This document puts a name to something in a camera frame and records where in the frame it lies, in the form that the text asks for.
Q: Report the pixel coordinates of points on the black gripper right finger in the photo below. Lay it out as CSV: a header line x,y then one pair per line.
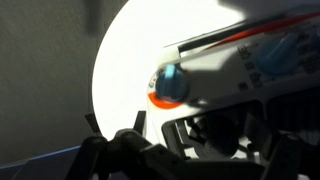
x,y
293,156

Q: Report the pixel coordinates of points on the small blue stove knob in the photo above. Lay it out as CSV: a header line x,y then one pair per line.
x,y
278,55

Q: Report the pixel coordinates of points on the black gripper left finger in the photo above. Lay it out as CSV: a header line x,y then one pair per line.
x,y
140,156

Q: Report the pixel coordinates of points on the grey toy stove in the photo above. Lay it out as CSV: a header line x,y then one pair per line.
x,y
220,70

